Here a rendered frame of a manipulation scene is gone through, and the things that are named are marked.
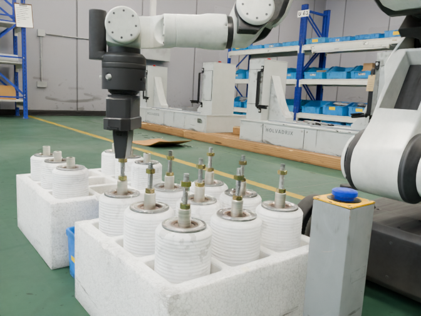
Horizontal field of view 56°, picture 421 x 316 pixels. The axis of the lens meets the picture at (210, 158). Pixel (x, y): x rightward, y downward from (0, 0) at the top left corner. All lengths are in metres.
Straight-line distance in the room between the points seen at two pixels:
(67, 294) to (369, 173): 0.72
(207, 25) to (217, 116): 3.35
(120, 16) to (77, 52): 6.48
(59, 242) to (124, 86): 0.50
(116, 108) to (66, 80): 6.39
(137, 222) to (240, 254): 0.19
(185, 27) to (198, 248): 0.43
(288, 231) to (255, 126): 2.75
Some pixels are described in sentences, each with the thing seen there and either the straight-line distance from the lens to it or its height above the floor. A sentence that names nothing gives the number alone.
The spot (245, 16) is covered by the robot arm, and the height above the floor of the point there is 0.62.
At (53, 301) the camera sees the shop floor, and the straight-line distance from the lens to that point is 1.00.
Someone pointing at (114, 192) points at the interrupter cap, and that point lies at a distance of 0.88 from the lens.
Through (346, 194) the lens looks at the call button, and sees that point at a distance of 0.66.
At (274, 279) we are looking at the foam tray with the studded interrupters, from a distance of 0.76.
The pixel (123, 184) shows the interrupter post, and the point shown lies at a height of 0.28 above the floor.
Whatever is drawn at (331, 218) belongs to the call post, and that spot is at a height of 0.29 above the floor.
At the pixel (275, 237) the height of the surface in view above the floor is 0.20.
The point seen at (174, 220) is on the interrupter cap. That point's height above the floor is 0.25.
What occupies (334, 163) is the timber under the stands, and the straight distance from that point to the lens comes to 2.89.
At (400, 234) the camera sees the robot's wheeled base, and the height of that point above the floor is 0.18.
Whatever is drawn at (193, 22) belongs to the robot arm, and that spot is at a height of 0.61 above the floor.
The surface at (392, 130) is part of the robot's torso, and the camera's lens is 0.89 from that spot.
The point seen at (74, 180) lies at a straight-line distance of 1.12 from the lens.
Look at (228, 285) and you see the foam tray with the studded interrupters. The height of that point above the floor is 0.17.
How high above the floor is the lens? 0.47
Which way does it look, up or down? 9 degrees down
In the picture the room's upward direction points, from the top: 3 degrees clockwise
